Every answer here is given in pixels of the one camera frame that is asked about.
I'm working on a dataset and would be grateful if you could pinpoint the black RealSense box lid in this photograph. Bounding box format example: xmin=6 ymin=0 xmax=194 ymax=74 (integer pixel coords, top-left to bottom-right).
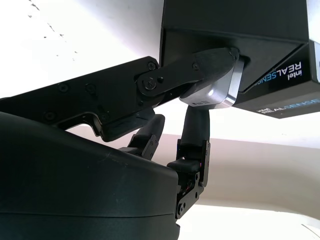
xmin=234 ymin=39 xmax=320 ymax=121

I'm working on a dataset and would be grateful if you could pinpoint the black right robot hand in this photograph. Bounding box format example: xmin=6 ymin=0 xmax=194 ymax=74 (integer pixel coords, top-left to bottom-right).
xmin=0 ymin=47 xmax=241 ymax=240

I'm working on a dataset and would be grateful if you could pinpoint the small silver cube camera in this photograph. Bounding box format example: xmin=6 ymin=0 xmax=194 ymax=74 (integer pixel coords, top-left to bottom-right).
xmin=178 ymin=58 xmax=245 ymax=110

